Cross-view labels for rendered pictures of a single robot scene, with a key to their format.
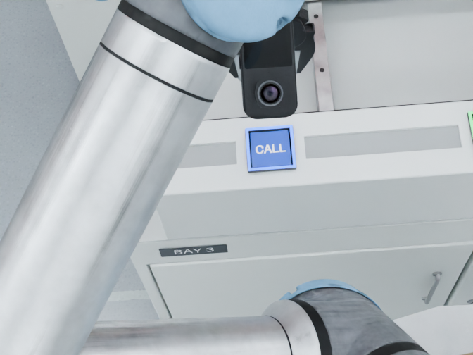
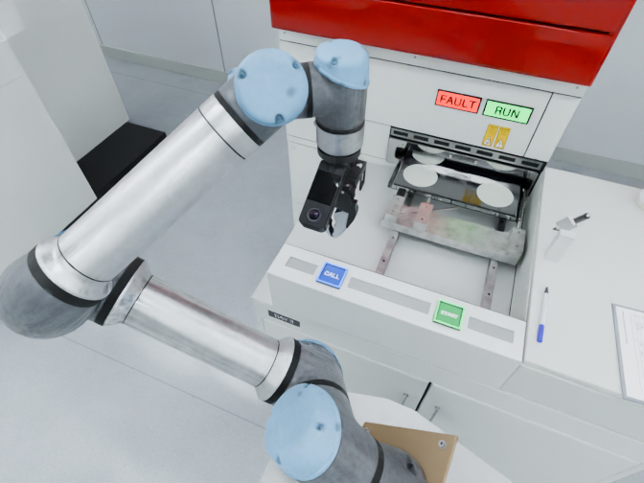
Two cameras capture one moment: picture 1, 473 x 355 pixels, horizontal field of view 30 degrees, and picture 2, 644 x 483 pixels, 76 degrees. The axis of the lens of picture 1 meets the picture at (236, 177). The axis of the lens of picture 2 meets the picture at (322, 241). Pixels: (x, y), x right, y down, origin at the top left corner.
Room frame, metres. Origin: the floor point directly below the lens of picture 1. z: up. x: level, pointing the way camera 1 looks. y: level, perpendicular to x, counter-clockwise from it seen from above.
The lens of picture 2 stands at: (-0.05, -0.20, 1.72)
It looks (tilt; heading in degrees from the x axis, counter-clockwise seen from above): 50 degrees down; 19
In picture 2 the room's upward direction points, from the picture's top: straight up
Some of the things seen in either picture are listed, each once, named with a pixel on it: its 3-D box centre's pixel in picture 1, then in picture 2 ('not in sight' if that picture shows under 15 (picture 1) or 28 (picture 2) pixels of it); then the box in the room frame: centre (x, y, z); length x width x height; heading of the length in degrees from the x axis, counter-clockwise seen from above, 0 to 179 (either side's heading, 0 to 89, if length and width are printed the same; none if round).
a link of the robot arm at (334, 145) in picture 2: not in sight; (337, 132); (0.48, -0.04, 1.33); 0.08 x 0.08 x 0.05
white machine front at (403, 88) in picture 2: not in sight; (408, 114); (1.05, -0.09, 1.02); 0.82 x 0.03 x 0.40; 86
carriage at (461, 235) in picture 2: not in sight; (448, 231); (0.77, -0.28, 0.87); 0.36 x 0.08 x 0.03; 86
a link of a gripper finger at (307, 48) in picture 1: (288, 43); (344, 208); (0.46, -0.06, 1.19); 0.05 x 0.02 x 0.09; 86
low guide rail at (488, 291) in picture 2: not in sight; (494, 259); (0.74, -0.41, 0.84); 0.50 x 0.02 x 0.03; 176
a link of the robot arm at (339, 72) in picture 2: not in sight; (338, 86); (0.47, -0.04, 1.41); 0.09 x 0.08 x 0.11; 117
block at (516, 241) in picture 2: not in sight; (516, 242); (0.76, -0.45, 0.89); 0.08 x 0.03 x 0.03; 176
